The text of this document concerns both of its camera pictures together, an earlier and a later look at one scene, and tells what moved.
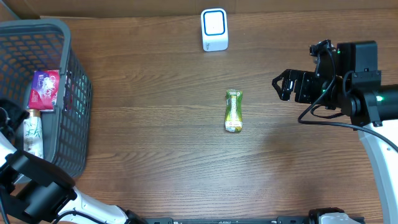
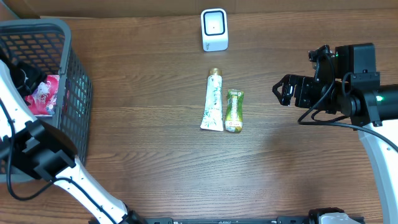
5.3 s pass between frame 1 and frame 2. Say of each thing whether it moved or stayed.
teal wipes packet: stayed
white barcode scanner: stayed
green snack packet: stayed
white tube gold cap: moved
